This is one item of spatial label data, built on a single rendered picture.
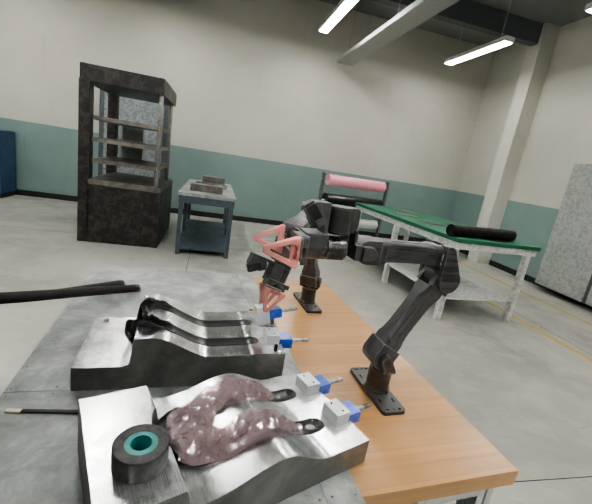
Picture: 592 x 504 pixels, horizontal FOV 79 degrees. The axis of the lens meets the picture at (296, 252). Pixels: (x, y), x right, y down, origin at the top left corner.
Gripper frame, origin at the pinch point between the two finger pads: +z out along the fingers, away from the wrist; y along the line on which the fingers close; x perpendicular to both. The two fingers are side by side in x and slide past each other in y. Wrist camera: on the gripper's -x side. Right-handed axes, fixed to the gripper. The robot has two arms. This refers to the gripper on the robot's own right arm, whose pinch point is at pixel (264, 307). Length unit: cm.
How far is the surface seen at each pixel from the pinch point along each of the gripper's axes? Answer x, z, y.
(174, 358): -21.1, 16.8, 17.1
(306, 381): 8.1, 8.7, 28.5
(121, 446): -28, 19, 51
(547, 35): 390, -552, -378
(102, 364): -35.4, 23.5, 15.6
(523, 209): 504, -279, -392
